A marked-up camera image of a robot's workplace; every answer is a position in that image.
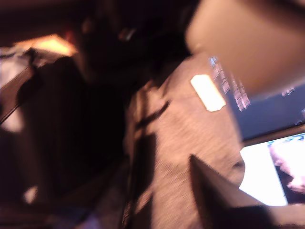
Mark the monitor with dark code screen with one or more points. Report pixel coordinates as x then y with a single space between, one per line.
262 114

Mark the monitor with camera views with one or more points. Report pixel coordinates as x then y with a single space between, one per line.
257 171

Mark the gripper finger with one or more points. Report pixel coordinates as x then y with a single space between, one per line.
209 190

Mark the grey fabric backpack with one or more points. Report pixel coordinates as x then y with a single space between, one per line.
190 133

